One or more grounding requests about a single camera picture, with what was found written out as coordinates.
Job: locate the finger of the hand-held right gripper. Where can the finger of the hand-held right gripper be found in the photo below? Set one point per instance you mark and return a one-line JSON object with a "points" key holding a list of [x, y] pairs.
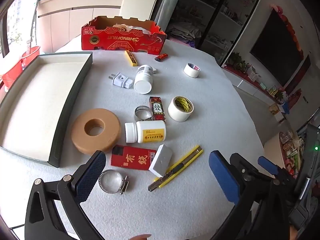
{"points": [[267, 163], [240, 161]]}

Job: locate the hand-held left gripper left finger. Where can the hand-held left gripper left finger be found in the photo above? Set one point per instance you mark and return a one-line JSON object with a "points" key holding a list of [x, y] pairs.
{"points": [[90, 176]]}

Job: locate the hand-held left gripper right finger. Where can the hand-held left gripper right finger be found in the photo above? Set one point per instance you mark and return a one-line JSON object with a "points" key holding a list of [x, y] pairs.
{"points": [[223, 177]]}

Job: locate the tan tape roll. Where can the tan tape roll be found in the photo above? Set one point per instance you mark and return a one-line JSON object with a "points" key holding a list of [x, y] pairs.
{"points": [[80, 135]]}

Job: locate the red cigarette box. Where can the red cigarette box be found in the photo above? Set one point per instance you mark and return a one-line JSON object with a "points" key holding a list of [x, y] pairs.
{"points": [[132, 158]]}

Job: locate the yellow utility knife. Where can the yellow utility knife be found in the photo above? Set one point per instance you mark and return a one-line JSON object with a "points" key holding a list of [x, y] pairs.
{"points": [[175, 167]]}

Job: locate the white grey block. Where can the white grey block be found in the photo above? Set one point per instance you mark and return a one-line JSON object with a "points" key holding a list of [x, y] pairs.
{"points": [[161, 160]]}

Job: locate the white pill bottle yellow label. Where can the white pill bottle yellow label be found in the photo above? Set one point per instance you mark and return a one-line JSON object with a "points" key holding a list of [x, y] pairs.
{"points": [[150, 131]]}

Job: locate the white masking tape roll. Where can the white masking tape roll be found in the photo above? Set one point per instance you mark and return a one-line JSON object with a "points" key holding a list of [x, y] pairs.
{"points": [[175, 113]]}

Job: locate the dark green tray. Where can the dark green tray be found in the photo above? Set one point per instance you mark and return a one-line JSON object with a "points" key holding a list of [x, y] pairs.
{"points": [[37, 100]]}

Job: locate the red black printed small box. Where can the red black printed small box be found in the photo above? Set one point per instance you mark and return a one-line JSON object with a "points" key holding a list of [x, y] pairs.
{"points": [[157, 108]]}

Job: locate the white plug adapter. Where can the white plug adapter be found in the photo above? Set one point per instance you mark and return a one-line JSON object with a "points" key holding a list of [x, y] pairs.
{"points": [[121, 80]]}

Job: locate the white plastic jar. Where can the white plastic jar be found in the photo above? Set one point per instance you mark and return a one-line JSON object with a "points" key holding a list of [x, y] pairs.
{"points": [[143, 80]]}

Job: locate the person's left hand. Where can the person's left hand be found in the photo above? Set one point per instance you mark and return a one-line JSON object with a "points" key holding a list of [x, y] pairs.
{"points": [[141, 237]]}

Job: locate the low shelf with packets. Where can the low shelf with packets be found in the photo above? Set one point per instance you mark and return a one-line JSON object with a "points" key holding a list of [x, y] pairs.
{"points": [[291, 152]]}

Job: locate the low television console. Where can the low television console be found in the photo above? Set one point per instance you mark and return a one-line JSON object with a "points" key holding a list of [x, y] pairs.
{"points": [[240, 80]]}

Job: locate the potted plant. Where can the potted plant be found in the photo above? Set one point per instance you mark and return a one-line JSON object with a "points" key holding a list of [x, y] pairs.
{"points": [[238, 62]]}

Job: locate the small white tape roll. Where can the small white tape roll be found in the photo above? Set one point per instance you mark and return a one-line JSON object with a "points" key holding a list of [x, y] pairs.
{"points": [[191, 72]]}

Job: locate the black television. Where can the black television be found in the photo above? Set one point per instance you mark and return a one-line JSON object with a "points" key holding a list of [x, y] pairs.
{"points": [[277, 47]]}

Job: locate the small white block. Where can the small white block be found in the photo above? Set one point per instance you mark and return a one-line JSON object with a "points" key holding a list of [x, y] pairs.
{"points": [[155, 70]]}

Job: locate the yellow blade case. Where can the yellow blade case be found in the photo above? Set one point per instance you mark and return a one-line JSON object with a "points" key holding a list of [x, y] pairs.
{"points": [[131, 58]]}

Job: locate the red bucket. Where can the red bucket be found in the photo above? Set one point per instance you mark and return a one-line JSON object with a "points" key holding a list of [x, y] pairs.
{"points": [[12, 75]]}

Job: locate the red lighter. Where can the red lighter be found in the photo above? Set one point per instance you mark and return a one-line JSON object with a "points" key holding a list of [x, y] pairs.
{"points": [[162, 57]]}

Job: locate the red basin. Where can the red basin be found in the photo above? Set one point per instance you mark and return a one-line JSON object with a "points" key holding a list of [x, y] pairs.
{"points": [[31, 55]]}

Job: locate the red cardboard box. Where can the red cardboard box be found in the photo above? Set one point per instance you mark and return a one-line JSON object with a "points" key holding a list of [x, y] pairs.
{"points": [[120, 41]]}

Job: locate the red garland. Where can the red garland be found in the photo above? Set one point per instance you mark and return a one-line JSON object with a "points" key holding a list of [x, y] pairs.
{"points": [[291, 27]]}

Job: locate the folded clothes pile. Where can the folded clothes pile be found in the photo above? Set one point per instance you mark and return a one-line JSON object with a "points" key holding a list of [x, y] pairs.
{"points": [[182, 33]]}

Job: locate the glass display cabinet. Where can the glass display cabinet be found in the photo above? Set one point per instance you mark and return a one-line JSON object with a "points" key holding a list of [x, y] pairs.
{"points": [[212, 17]]}

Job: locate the clear plastic packaging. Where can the clear plastic packaging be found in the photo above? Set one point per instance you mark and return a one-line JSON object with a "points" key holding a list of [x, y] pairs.
{"points": [[139, 29]]}

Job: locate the white cabinet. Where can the white cabinet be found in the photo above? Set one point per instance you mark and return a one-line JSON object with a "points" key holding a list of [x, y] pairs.
{"points": [[62, 17]]}

